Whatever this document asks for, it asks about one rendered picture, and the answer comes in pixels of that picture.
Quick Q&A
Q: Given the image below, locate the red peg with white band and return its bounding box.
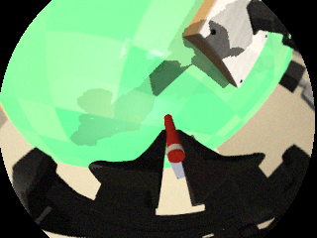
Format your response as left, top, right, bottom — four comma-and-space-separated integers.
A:
163, 114, 186, 164

